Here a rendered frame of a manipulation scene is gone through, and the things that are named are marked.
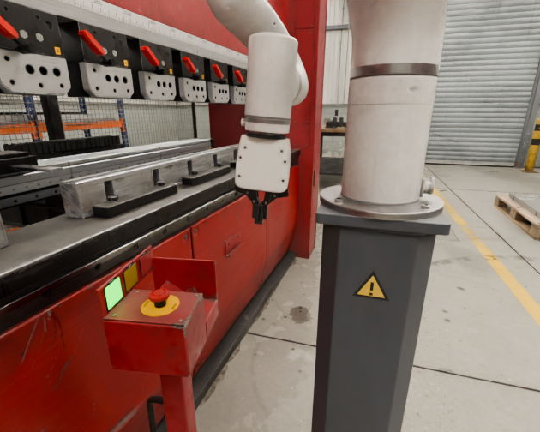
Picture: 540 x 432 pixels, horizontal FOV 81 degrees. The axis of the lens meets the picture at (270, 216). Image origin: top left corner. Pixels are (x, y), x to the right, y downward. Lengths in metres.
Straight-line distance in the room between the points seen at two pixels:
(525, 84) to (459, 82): 1.18
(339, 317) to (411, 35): 0.41
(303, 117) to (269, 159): 1.79
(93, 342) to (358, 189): 0.70
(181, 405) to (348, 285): 0.52
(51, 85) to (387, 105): 0.70
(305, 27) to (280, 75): 1.85
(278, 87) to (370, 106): 0.17
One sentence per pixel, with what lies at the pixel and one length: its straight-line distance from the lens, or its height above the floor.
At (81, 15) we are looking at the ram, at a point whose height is 1.35.
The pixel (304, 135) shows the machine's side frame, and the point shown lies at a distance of 2.36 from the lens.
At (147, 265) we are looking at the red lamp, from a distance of 0.79.
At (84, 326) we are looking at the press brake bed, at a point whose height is 0.68.
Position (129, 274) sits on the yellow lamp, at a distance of 0.73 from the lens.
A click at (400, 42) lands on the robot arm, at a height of 1.22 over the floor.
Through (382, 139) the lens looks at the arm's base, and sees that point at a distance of 0.47.
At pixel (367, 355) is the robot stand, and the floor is 0.76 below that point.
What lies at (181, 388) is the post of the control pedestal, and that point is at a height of 0.55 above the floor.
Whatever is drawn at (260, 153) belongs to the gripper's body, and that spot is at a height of 1.07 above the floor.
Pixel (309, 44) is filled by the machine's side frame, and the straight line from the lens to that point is 2.39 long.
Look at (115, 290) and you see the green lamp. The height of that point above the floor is 0.81.
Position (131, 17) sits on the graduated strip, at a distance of 1.11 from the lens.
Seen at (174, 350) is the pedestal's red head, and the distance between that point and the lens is 0.65.
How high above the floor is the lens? 1.14
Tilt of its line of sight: 18 degrees down
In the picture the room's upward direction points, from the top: straight up
